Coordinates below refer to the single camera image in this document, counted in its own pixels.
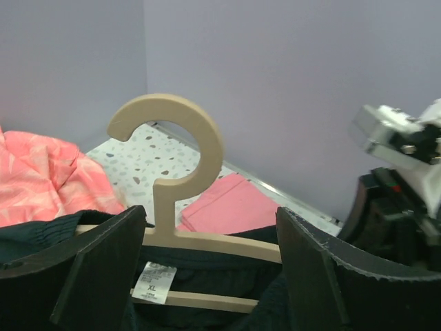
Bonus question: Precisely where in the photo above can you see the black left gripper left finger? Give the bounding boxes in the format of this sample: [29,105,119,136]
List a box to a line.
[1,206,146,330]

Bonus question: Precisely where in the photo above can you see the dark navy shorts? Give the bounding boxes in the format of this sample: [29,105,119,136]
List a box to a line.
[1,210,293,330]

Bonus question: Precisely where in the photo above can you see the coral patterned garment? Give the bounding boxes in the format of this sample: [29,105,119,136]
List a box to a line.
[1,131,125,227]

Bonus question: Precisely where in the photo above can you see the beige hanger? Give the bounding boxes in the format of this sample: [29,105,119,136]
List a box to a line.
[74,93,283,314]

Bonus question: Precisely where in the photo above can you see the folded pink cloth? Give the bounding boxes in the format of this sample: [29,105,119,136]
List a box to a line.
[177,173,279,234]

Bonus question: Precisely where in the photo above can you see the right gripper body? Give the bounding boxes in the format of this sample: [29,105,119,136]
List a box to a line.
[339,168,440,272]

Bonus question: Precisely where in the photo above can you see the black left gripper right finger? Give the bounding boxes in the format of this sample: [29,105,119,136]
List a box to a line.
[276,208,440,330]

